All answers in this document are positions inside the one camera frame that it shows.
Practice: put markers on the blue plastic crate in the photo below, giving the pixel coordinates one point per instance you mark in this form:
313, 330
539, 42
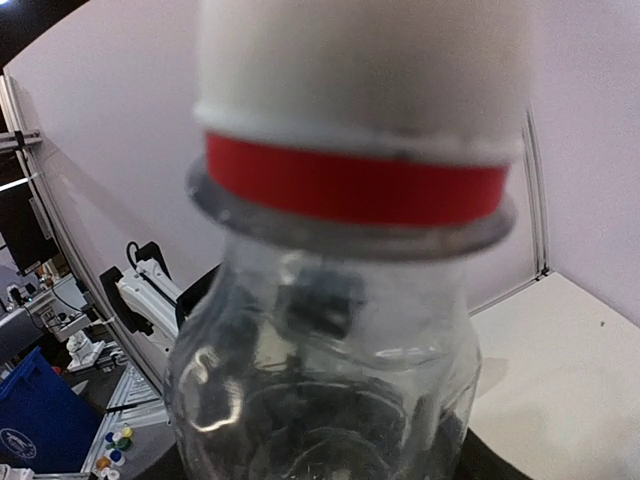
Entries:
45, 425

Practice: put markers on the right aluminium wall post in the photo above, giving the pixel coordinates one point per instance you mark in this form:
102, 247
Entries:
537, 198

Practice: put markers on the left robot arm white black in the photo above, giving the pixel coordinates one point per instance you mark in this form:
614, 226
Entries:
145, 298

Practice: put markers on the loose coloured bottle caps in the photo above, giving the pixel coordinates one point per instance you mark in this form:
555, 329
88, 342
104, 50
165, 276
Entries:
110, 461

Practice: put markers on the crushed clear bottle red label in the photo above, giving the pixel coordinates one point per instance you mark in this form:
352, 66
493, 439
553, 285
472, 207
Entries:
356, 153

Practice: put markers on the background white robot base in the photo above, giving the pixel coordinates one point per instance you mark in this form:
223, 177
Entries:
83, 352

